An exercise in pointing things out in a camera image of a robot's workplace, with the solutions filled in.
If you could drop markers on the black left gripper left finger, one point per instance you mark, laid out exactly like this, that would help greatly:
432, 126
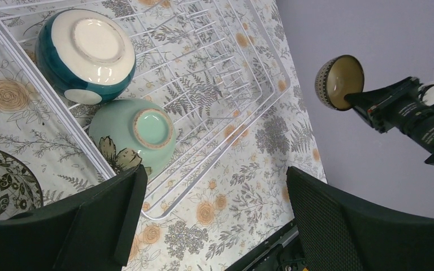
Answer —
91, 230

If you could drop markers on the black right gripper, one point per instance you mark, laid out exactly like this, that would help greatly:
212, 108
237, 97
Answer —
398, 106

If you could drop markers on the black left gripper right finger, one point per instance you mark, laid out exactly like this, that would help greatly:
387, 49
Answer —
340, 231

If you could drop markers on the black gold-rimmed bowl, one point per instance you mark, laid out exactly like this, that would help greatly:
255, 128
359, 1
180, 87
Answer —
338, 77

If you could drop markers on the red patterned bowl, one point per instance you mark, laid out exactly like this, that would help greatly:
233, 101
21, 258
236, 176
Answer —
20, 190

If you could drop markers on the mint green bowl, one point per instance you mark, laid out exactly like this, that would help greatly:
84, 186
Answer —
133, 132

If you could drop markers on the floral tablecloth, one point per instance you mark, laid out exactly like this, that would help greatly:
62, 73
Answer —
238, 204

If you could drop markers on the teal and cream bowl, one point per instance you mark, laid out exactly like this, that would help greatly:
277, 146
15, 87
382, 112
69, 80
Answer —
85, 56

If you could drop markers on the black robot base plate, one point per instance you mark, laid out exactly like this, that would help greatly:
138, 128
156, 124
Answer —
281, 251

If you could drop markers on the white wire dish rack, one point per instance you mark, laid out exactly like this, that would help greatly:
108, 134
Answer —
211, 65

